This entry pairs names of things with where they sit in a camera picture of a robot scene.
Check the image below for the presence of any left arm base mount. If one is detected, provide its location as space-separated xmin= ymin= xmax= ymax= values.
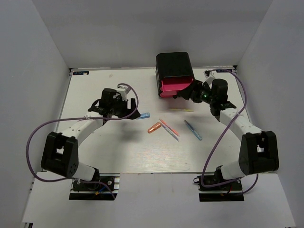
xmin=69 ymin=173 xmax=120 ymax=201

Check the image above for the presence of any yellow pen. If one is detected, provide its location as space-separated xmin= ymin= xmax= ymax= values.
xmin=168 ymin=108 xmax=194 ymax=112

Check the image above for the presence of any light blue pen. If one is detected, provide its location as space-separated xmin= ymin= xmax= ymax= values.
xmin=184 ymin=120 xmax=202 ymax=141

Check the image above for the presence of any corner label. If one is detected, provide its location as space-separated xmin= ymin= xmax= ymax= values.
xmin=216 ymin=69 xmax=233 ymax=73
xmin=73 ymin=71 xmax=89 ymax=76

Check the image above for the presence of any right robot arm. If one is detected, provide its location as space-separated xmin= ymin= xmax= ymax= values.
xmin=177 ymin=79 xmax=279 ymax=190

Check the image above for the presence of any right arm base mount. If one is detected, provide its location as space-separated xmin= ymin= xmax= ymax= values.
xmin=193 ymin=175 xmax=244 ymax=202

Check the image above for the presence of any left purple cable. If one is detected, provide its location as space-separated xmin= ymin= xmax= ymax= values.
xmin=25 ymin=83 xmax=140 ymax=200

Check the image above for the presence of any left corner label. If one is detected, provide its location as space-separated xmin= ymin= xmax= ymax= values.
xmin=73 ymin=71 xmax=89 ymax=76

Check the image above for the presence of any right corner label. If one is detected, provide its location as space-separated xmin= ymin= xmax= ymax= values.
xmin=216 ymin=69 xmax=233 ymax=73

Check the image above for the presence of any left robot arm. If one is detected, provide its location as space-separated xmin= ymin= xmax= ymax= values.
xmin=41 ymin=83 xmax=140 ymax=190

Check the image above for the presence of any orange capsule eraser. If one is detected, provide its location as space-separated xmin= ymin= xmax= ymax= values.
xmin=147 ymin=122 xmax=162 ymax=133

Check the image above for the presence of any blue capsule eraser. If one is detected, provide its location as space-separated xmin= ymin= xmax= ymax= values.
xmin=140 ymin=113 xmax=150 ymax=119

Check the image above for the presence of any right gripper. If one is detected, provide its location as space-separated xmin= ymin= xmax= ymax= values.
xmin=178 ymin=79 xmax=216 ymax=105

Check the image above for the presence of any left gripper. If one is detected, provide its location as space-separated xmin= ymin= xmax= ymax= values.
xmin=110 ymin=96 xmax=141 ymax=120

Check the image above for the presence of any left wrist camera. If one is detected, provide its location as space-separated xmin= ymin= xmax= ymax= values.
xmin=117 ymin=85 xmax=131 ymax=100

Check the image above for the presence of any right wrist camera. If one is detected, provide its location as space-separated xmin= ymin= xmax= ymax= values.
xmin=204 ymin=70 xmax=216 ymax=86

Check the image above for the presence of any black drawer cabinet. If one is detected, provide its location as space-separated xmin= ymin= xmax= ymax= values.
xmin=156 ymin=52 xmax=194 ymax=94

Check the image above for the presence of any red clear pen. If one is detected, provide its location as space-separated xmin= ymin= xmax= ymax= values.
xmin=159 ymin=118 xmax=180 ymax=137

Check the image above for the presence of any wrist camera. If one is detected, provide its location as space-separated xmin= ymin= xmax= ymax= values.
xmin=117 ymin=85 xmax=131 ymax=100
xmin=204 ymin=70 xmax=216 ymax=86

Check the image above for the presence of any blue clear pen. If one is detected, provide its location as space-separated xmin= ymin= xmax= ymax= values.
xmin=159 ymin=119 xmax=179 ymax=142

